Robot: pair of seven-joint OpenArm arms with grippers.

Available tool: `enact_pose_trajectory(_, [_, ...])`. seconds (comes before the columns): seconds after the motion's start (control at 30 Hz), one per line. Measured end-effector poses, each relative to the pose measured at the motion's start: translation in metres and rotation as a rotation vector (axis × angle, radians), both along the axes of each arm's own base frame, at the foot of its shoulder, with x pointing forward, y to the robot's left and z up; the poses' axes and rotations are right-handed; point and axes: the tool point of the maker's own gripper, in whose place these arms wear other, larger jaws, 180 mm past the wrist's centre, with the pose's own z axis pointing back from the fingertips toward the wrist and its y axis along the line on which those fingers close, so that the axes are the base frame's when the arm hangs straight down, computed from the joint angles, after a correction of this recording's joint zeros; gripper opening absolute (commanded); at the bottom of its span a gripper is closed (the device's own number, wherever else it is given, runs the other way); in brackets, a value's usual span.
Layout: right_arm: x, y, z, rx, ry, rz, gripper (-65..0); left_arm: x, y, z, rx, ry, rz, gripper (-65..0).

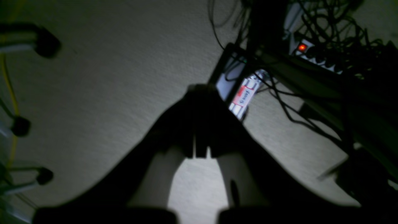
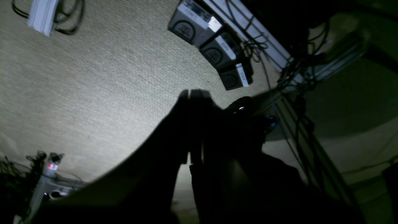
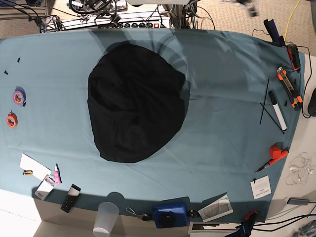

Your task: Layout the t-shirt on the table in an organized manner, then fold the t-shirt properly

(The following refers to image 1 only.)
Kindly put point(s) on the white labelled electronics box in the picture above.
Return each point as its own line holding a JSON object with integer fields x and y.
{"x": 246, "y": 92}

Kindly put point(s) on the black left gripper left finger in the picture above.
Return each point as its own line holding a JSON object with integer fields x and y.
{"x": 137, "y": 189}

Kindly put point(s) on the white power strip red light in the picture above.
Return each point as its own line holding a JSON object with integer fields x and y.
{"x": 315, "y": 54}

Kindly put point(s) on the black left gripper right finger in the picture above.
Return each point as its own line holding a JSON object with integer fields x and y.
{"x": 259, "y": 189}

